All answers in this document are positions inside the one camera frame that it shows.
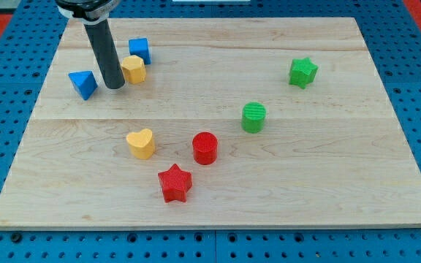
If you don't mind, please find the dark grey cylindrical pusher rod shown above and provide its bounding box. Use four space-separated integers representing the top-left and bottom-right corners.
84 20 125 90

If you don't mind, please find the blue cube block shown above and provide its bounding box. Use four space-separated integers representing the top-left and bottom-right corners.
128 38 151 65

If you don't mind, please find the light wooden board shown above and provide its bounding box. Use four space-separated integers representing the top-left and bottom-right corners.
0 18 421 231

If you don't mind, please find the yellow heart block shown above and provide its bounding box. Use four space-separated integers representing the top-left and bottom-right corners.
126 129 156 160

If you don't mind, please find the green cylinder block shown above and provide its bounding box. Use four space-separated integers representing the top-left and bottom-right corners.
241 102 266 134

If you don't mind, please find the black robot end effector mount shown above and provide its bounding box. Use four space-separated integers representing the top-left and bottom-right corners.
55 0 120 21

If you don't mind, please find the blue triangle block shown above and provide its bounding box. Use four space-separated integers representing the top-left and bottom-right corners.
68 71 98 101

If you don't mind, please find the green star block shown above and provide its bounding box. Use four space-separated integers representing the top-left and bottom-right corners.
288 57 319 89

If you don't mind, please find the red star block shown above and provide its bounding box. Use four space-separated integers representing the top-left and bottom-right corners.
158 164 193 202

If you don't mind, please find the red cylinder block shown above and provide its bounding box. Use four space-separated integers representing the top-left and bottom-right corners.
192 131 218 165

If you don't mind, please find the yellow hexagon block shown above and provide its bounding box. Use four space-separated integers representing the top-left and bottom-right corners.
121 55 146 84

